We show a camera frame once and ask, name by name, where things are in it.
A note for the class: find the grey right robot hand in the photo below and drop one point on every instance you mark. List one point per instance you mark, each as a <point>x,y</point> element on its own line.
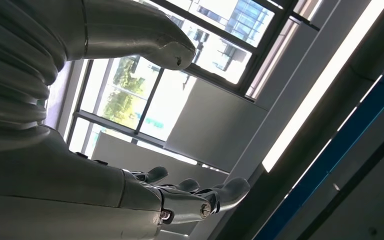
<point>46,185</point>

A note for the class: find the ceiling light strip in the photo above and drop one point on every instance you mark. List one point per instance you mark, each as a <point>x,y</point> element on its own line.
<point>318,89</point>

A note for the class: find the blue metal beam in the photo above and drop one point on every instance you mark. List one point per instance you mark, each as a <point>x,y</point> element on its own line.
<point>344,142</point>

